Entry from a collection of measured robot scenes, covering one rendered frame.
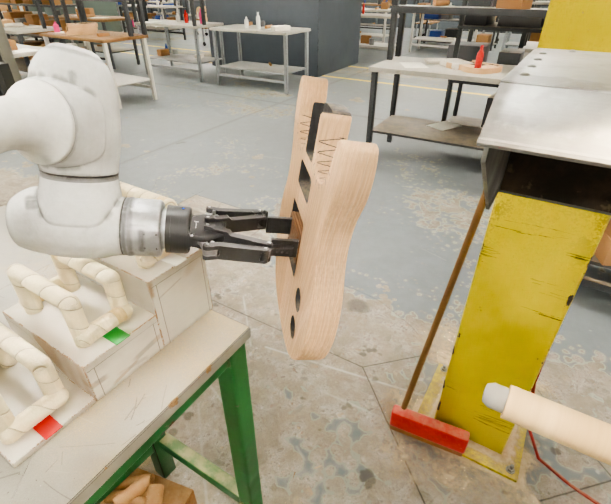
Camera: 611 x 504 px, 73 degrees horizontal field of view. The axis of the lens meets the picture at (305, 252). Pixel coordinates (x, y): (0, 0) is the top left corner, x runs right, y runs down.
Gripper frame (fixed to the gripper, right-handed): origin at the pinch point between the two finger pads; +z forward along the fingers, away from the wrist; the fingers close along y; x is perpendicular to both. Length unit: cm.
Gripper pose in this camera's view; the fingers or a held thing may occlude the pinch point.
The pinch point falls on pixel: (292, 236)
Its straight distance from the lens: 69.7
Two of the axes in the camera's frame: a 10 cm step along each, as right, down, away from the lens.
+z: 9.7, 0.5, 2.2
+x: 1.6, -8.4, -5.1
